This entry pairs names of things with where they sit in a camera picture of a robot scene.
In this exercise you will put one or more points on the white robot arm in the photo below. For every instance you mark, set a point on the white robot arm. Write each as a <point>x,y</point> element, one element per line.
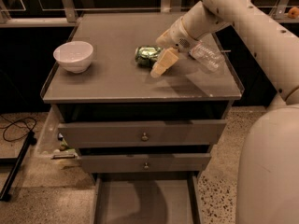
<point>268,172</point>

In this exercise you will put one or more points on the clear plastic side bin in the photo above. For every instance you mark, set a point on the clear plastic side bin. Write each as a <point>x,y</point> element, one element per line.
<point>50,144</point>

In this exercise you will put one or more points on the grey middle drawer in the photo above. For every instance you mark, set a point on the grey middle drawer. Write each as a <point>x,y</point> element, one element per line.
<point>140,163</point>

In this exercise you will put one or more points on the grey drawer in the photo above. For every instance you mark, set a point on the grey drawer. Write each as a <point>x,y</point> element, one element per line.
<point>150,198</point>
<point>140,163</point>
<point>142,133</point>

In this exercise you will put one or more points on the crushed green soda can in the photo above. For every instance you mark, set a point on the crushed green soda can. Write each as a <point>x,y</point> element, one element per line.
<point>146,56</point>

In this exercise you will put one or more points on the grey top drawer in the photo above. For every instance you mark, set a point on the grey top drawer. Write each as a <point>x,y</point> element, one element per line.
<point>142,133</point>

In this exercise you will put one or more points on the white ceramic bowl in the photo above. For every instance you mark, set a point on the white ceramic bowl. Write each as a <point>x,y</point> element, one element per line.
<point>74,56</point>

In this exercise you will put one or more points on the metal railing frame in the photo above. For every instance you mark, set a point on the metal railing frame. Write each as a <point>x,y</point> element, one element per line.
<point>69,13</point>

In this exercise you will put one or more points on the grey drawer cabinet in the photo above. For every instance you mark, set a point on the grey drawer cabinet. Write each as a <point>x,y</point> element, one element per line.
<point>114,88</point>

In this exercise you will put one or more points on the small orange object on ledge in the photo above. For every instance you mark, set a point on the small orange object on ledge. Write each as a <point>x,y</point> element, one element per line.
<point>293,13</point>

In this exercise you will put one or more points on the black floor stand bar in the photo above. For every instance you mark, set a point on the black floor stand bar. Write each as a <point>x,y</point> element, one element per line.
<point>15,164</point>

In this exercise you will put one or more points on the grey bottom drawer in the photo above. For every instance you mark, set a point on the grey bottom drawer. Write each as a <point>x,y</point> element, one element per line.
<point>150,198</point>

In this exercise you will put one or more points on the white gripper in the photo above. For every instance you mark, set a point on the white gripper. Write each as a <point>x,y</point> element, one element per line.
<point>177,36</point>

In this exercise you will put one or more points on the clear plastic water bottle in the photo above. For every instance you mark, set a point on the clear plastic water bottle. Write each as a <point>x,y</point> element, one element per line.
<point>210,58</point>

